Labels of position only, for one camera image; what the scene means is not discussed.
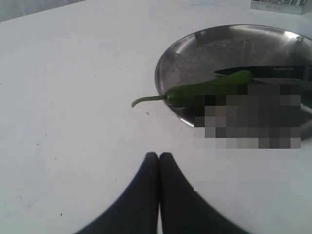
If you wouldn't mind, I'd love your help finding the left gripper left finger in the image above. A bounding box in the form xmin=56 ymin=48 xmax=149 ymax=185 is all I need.
xmin=76 ymin=152 xmax=160 ymax=234

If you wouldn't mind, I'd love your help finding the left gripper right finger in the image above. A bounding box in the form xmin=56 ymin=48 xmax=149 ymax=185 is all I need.
xmin=159 ymin=152 xmax=248 ymax=234

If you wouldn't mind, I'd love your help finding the green chili pepper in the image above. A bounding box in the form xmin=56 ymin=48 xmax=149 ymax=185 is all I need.
xmin=131 ymin=70 xmax=253 ymax=108

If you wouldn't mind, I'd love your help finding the black knife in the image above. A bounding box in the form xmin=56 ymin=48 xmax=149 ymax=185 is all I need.
xmin=214 ymin=65 xmax=312 ymax=81

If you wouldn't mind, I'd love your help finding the round stainless steel plate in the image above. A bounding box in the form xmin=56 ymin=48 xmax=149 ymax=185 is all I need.
xmin=155 ymin=24 xmax=312 ymax=148

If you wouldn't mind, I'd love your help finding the wire metal utensil holder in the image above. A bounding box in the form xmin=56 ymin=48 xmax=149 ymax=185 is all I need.
xmin=250 ymin=0 xmax=307 ymax=15

